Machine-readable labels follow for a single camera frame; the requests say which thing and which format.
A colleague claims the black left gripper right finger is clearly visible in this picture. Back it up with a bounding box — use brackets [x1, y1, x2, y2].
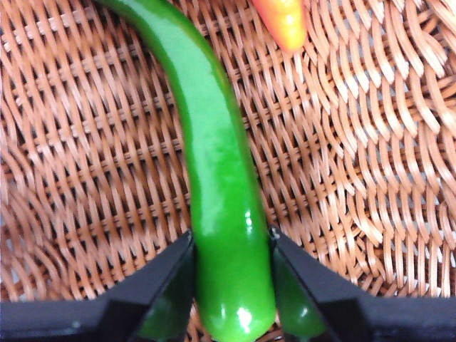
[269, 224, 456, 342]

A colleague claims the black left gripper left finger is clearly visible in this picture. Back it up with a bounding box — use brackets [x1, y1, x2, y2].
[0, 229, 195, 342]

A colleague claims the green chili pepper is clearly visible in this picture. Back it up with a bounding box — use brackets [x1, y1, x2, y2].
[93, 0, 278, 342]

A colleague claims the brown wicker basket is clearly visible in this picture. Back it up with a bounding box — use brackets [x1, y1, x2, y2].
[0, 0, 456, 342]

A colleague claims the orange carrot with green leaves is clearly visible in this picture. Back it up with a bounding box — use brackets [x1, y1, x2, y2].
[252, 0, 307, 53]

